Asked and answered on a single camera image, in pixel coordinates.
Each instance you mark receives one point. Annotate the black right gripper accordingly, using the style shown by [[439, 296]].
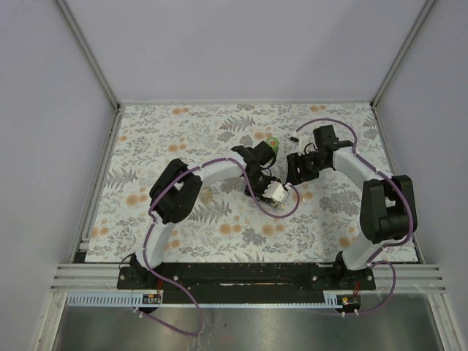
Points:
[[295, 161]]

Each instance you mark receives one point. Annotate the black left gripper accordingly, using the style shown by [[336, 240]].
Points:
[[259, 194]]

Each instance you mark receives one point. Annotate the grey weekly pill organizer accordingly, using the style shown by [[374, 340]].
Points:
[[274, 204]]

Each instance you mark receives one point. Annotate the green bottle cap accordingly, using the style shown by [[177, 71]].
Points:
[[272, 141]]

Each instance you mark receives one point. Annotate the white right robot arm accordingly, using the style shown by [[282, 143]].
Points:
[[388, 215]]

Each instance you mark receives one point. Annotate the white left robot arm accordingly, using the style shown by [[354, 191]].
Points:
[[174, 194]]

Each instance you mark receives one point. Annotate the clear pill bottle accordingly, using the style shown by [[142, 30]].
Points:
[[206, 195]]

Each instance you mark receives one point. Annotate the floral table mat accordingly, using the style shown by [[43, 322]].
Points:
[[231, 227]]

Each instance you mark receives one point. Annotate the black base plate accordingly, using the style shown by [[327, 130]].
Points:
[[258, 278]]

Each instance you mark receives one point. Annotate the white cable duct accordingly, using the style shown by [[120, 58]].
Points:
[[318, 300]]

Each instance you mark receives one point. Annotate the right aluminium corner post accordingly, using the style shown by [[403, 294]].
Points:
[[403, 50]]

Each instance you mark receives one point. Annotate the aluminium corner post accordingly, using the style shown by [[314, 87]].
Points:
[[403, 50], [77, 33]]

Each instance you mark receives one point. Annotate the aluminium frame rail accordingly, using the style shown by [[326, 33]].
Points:
[[82, 277]]

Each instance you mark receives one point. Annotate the left aluminium corner post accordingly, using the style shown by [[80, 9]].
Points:
[[77, 33]]

